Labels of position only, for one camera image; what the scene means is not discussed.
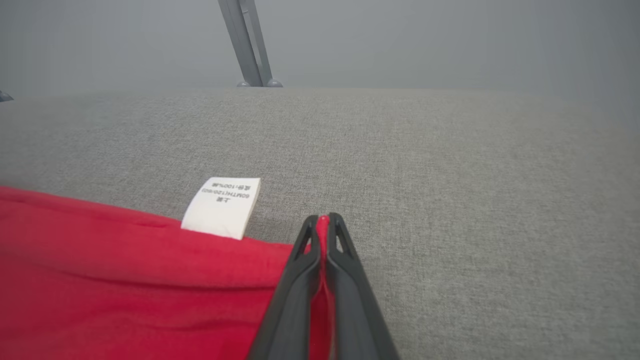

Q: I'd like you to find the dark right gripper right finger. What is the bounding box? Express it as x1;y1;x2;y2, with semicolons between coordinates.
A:
326;212;401;360

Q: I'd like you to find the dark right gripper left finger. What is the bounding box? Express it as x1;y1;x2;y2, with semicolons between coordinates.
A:
247;215;321;360

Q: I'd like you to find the red jersey with white sleeves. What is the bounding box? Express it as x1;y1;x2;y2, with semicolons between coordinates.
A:
0;177;336;360

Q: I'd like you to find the grey partition post with feet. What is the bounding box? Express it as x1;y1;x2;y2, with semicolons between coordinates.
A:
217;0;284;89

